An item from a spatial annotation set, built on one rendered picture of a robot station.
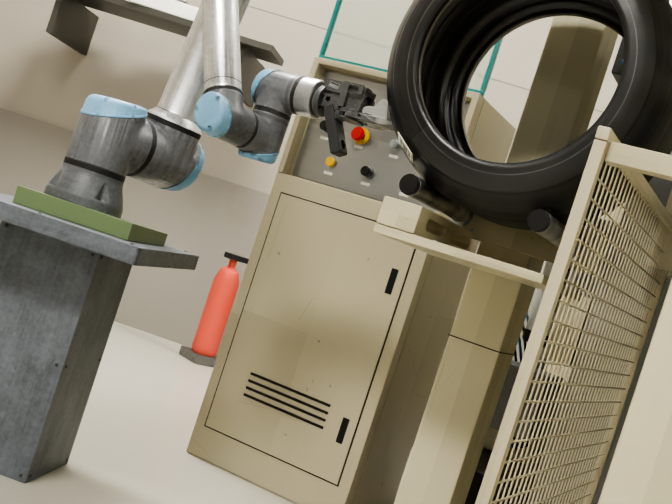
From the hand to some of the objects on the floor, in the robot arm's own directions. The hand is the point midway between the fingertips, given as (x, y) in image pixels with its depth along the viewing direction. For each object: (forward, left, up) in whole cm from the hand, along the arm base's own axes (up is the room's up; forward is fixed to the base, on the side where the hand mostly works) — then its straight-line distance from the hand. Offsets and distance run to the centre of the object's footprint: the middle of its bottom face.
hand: (394, 128), depth 214 cm
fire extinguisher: (-71, +263, -94) cm, 288 cm away
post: (+35, +23, -101) cm, 110 cm away
